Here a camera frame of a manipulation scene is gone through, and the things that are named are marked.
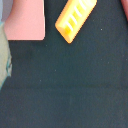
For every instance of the yellow toy bread loaf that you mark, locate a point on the yellow toy bread loaf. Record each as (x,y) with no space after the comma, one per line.
(73,16)

